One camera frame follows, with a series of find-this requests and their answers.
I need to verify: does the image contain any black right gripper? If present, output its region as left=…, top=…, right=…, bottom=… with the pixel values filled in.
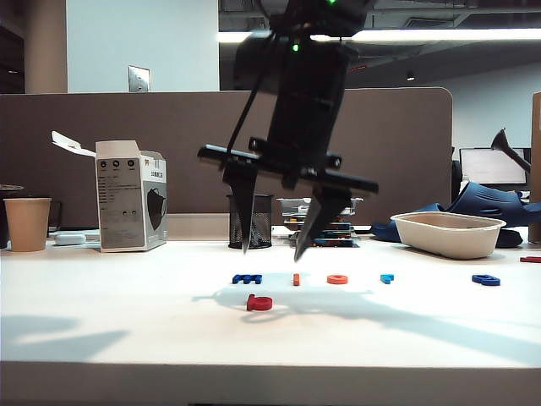
left=197, top=44, right=380, bottom=262

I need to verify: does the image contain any blue letter g magnet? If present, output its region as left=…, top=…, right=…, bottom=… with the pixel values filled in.
left=471, top=273, right=502, bottom=288

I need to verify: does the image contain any black mesh pen holder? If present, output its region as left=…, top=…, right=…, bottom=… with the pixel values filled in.
left=226, top=194, right=274, bottom=250

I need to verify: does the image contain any navy blue clog shoe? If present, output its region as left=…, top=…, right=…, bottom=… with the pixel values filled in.
left=370, top=202, right=445, bottom=244
left=446, top=180, right=541, bottom=228

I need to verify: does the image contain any open face mask box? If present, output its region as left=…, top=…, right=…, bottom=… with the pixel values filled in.
left=51, top=130, right=168, bottom=254

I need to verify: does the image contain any beige oval paper bowl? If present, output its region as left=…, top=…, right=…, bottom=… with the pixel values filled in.
left=389, top=211, right=507, bottom=261

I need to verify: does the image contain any brown desk partition panel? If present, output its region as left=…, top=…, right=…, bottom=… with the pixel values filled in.
left=0, top=86, right=454, bottom=232

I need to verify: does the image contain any computer monitor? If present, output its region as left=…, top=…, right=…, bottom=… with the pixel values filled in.
left=458, top=147, right=530, bottom=186

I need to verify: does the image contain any white earbud case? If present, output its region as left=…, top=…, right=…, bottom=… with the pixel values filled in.
left=54, top=233, right=89, bottom=247

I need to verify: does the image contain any black funnel shaped object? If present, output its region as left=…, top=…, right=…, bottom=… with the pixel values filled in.
left=489, top=128, right=532, bottom=174

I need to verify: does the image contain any long ceiling light strip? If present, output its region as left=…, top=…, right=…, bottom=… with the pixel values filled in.
left=216, top=27, right=541, bottom=44

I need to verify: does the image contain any brown paper cup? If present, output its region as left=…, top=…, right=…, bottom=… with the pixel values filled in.
left=3, top=197, right=52, bottom=254

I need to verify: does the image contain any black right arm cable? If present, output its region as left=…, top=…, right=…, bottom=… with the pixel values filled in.
left=226, top=32, right=278, bottom=171

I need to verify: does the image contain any metal wall switch plate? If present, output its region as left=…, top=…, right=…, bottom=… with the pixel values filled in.
left=128, top=65, right=151, bottom=93

